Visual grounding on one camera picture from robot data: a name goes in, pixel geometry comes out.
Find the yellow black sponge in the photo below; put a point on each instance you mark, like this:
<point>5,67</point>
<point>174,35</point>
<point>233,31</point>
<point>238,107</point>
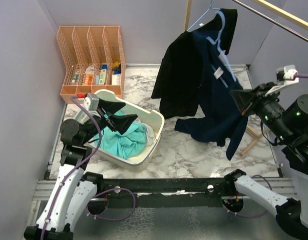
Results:
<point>115,66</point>

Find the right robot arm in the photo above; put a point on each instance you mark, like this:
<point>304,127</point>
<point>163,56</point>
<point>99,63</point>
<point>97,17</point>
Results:
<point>290,126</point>

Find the orange plastic file organizer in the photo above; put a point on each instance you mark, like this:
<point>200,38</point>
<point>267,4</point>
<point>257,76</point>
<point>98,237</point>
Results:
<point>88,49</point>

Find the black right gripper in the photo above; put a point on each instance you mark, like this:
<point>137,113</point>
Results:
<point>244,98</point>

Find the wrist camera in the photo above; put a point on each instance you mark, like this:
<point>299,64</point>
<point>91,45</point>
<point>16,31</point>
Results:
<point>285,77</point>
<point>90,101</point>

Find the green white box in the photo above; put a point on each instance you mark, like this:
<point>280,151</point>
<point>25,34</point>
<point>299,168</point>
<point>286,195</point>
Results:
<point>102,77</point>

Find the light blue hanger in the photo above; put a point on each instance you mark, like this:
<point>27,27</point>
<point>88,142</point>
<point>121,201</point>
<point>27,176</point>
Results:
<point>187,26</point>
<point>217,43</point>

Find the metal hanging rod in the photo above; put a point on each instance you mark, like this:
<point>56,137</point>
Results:
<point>281,13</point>

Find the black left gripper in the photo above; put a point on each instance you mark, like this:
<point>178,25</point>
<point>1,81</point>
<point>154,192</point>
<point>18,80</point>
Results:
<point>120,122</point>

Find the navy blue t shirt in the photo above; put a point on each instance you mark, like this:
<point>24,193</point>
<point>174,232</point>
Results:
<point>222,119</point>

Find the white perforated laundry basket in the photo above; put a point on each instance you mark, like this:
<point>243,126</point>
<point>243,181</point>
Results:
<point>152,119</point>

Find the wooden clothes rack frame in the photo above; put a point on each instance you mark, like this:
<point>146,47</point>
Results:
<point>252,132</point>

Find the orange snack packet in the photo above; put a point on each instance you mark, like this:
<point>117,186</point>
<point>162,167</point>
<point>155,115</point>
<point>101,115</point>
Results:
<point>87,79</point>

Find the white red box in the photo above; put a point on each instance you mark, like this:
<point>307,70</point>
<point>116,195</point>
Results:
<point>116,79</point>

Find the black t shirt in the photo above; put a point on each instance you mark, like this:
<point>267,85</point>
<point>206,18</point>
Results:
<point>180,72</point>

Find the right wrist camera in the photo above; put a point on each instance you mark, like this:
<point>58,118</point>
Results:
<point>285,77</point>

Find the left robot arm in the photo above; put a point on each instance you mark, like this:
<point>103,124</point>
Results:
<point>75,155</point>

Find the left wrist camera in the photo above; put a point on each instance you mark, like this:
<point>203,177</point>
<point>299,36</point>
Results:
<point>90,101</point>

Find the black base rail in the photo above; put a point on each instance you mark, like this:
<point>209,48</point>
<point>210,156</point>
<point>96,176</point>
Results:
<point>166,190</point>

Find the teal cloth in basket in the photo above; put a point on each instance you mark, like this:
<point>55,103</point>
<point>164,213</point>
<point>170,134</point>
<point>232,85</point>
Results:
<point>127,145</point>

